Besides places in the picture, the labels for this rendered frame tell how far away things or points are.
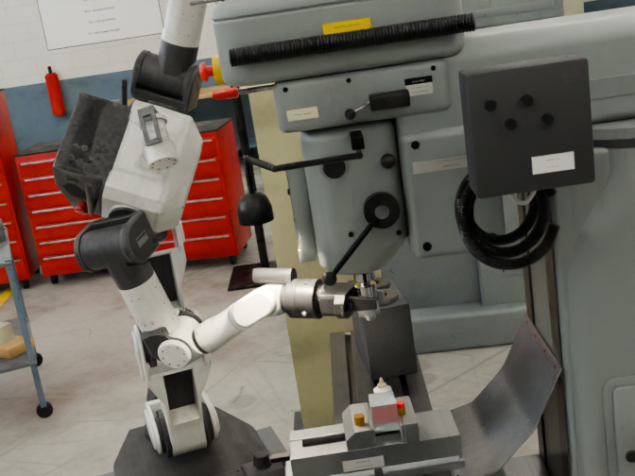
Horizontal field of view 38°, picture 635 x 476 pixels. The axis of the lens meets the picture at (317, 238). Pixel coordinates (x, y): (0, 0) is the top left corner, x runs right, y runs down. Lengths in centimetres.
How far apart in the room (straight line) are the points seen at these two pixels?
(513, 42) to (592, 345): 61
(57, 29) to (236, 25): 957
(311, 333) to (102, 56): 770
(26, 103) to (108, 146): 933
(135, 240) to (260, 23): 59
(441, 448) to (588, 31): 86
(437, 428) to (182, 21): 107
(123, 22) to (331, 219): 936
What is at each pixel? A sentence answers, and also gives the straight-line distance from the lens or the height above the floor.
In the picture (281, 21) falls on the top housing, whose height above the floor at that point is 184.
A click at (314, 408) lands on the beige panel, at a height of 15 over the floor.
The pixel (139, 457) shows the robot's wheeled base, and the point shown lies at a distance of 296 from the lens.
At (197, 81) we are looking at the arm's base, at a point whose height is 171.
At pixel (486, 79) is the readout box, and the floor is 171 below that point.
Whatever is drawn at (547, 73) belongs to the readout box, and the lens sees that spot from 153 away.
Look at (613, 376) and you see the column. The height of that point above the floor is 107.
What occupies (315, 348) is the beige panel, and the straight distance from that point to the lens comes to 387.
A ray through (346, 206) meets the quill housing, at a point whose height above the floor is 147.
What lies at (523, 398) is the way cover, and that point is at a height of 97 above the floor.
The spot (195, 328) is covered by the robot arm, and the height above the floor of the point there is 116.
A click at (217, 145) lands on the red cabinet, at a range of 643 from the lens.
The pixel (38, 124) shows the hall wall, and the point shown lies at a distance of 1144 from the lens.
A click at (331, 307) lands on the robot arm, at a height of 123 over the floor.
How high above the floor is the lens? 191
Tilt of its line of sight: 16 degrees down
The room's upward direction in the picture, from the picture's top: 9 degrees counter-clockwise
